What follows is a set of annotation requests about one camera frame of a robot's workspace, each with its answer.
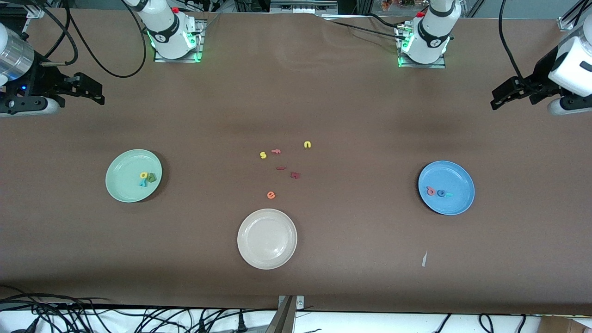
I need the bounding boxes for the grey metal strut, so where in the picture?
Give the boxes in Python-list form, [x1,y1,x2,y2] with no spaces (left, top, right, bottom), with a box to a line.
[265,296,296,333]

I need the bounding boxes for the mint green plate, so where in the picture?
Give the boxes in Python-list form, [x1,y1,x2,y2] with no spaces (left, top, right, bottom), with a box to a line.
[105,149,163,203]

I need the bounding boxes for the brown table cover sheet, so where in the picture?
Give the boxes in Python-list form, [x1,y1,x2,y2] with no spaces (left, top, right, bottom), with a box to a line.
[0,8,592,315]

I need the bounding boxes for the cream white plate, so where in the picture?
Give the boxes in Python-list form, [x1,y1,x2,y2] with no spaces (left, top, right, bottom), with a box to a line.
[237,209,298,270]

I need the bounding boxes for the grey power strip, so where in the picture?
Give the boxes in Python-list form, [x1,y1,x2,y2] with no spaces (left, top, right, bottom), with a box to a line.
[270,0,339,14]

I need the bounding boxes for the thin black right gripper cable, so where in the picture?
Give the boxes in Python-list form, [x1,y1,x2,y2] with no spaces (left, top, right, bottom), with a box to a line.
[35,7,78,66]

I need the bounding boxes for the tangled black floor cables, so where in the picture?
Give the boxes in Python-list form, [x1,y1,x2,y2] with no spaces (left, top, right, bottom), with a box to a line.
[0,284,278,333]

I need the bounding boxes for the cardboard box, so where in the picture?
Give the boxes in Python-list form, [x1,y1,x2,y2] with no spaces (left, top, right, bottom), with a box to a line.
[539,315,592,333]

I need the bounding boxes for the blue plate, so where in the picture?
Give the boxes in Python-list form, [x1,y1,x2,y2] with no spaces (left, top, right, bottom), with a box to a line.
[418,160,475,216]

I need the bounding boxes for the black cable on table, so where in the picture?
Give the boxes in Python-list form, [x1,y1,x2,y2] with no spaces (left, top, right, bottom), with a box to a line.
[319,13,407,37]

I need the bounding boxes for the metal table bracket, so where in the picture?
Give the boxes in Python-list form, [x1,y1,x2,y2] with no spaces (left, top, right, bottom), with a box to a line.
[277,295,305,310]

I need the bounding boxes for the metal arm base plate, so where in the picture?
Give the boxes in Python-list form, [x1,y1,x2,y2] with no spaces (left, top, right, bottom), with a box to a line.
[154,19,207,63]
[397,23,447,69]

